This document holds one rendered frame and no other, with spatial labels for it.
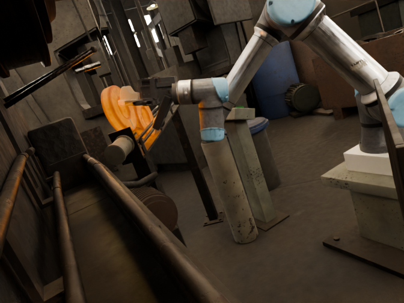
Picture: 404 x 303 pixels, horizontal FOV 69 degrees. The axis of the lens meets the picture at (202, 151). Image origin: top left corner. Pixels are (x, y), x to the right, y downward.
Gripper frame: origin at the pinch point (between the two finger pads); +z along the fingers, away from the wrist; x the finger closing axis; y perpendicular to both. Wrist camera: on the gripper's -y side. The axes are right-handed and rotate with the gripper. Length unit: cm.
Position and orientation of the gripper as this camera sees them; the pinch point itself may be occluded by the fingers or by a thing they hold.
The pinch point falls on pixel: (118, 103)
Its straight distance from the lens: 99.8
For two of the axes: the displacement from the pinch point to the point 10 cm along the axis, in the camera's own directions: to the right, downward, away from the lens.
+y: -0.8, -9.6, -2.6
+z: -9.9, 0.4, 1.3
